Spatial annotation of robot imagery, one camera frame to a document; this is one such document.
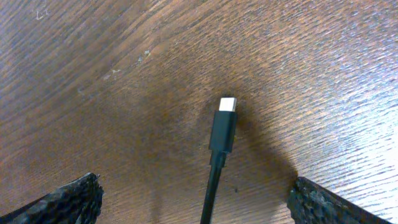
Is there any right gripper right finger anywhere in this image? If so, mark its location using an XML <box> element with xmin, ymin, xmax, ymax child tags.
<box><xmin>287</xmin><ymin>177</ymin><xmax>391</xmax><ymax>224</ymax></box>

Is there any black USB charging cable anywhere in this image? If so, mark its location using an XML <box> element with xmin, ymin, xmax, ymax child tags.
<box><xmin>200</xmin><ymin>96</ymin><xmax>238</xmax><ymax>224</ymax></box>

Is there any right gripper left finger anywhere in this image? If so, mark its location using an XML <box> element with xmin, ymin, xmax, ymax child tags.
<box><xmin>1</xmin><ymin>172</ymin><xmax>104</xmax><ymax>224</ymax></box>

